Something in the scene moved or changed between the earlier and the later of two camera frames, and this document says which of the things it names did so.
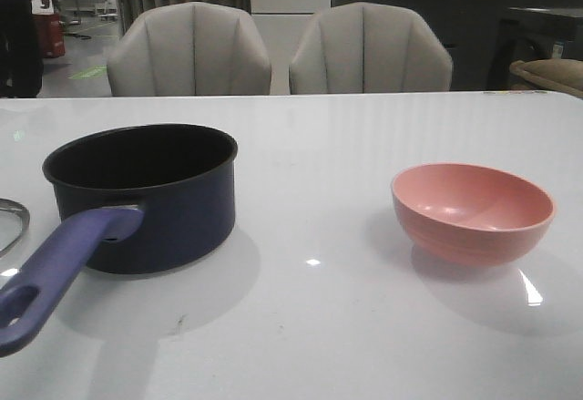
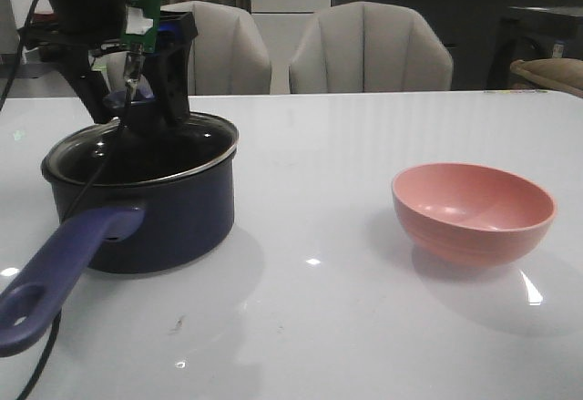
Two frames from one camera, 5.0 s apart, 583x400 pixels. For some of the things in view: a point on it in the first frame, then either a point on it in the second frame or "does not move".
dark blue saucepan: [145, 199] does not move
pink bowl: [471, 214] does not move
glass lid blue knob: [15, 219] → [141, 156]
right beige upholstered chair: [368, 47] does not move
